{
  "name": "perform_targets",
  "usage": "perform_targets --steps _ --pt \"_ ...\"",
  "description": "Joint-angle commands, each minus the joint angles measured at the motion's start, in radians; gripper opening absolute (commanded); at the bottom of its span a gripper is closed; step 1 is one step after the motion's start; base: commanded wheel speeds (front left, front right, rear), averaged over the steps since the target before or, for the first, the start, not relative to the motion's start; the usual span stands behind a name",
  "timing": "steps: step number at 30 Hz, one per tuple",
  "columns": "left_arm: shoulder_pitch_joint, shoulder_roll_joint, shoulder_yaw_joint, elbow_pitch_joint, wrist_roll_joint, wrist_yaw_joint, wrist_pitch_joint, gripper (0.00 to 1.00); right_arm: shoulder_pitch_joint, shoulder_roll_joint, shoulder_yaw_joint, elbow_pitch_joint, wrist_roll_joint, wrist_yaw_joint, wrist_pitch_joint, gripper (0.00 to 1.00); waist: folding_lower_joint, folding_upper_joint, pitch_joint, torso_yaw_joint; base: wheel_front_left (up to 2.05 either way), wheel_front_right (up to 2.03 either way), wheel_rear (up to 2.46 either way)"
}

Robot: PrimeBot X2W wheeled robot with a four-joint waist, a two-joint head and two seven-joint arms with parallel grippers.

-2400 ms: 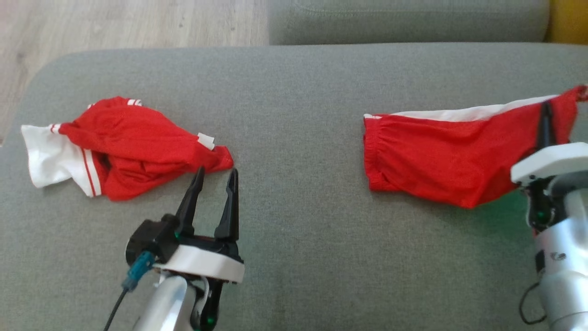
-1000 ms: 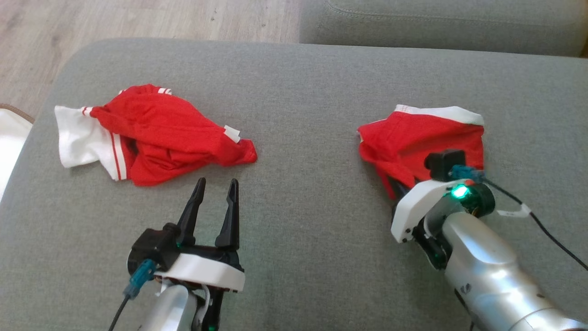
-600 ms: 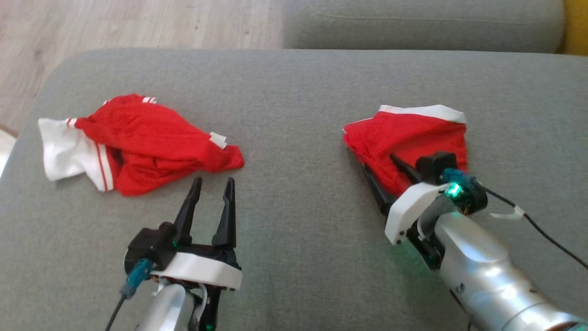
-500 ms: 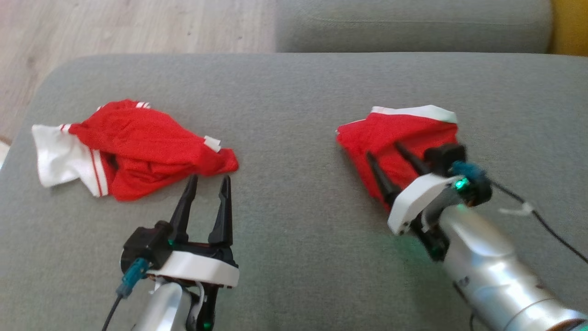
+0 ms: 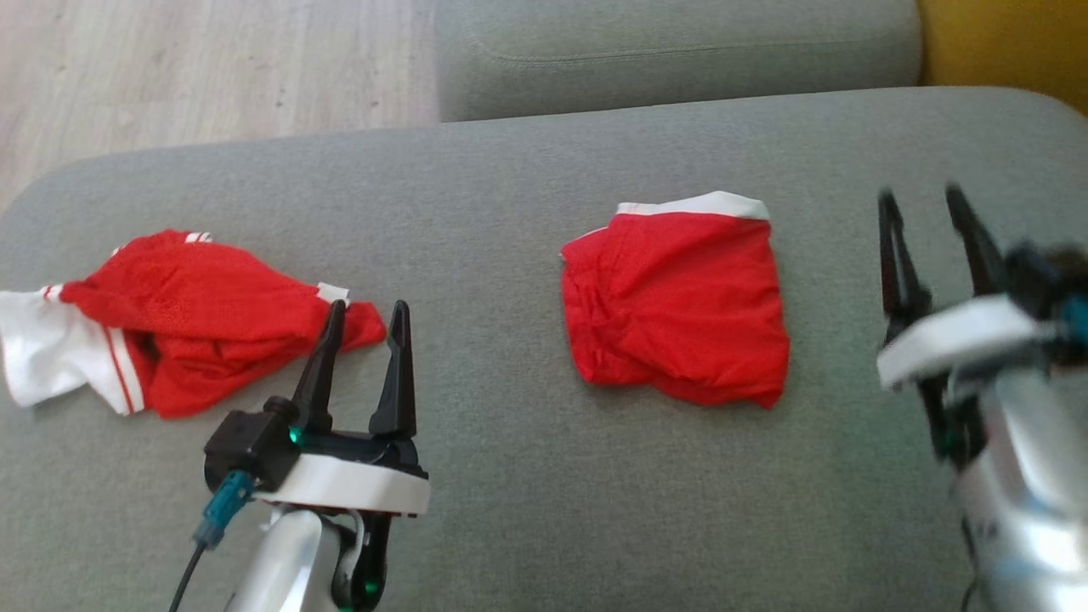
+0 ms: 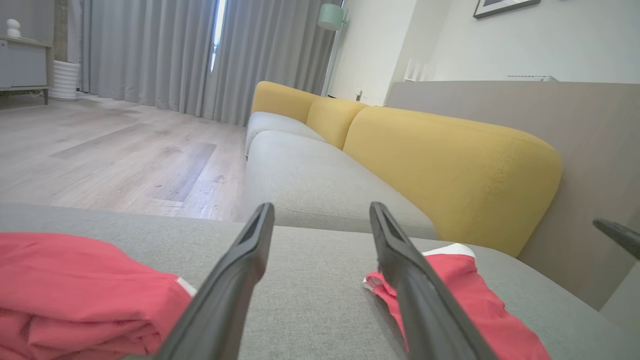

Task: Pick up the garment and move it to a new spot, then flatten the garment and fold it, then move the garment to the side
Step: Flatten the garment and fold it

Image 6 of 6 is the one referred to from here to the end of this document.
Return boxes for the narrow yellow sofa back cushion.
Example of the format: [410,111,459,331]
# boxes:
[306,96,370,151]

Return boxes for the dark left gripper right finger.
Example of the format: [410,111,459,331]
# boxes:
[369,201,498,360]

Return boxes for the white rack on panel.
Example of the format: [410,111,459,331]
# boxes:
[402,57,436,82]

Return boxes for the large grey sofa seat cushion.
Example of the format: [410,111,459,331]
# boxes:
[235,130,440,240]

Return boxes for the grey low sideboard cabinet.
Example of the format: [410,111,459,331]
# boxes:
[0,36,53,106]

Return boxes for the yellow sofa end back cushion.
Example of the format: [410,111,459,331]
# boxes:
[250,81,321,125]

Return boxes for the dark framed wall picture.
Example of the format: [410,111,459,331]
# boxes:
[472,0,542,20]

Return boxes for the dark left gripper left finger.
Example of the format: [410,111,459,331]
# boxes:
[152,202,276,360]

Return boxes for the grey pleated curtain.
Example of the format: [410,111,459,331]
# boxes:
[67,0,346,126]

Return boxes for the red jersey white sleeves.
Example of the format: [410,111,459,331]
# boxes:
[0,232,197,360]

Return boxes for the white ribbed floor vase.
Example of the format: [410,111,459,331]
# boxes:
[49,60,81,101]

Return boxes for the grey sofa ottoman cushion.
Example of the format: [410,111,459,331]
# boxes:
[0,202,640,360]

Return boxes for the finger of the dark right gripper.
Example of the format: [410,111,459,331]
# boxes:
[592,218,640,261]

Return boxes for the small grey sofa seat cushion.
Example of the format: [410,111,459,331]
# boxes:
[245,111,328,156]

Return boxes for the mint shade floor lamp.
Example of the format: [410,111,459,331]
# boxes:
[317,2,349,98]

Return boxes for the red shorts white side stripes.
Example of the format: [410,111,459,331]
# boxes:
[362,243,551,360]

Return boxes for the large yellow sofa back cushion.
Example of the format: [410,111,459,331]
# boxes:
[343,105,563,258]

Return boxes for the taupe low partition panel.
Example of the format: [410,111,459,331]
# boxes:
[385,80,640,311]

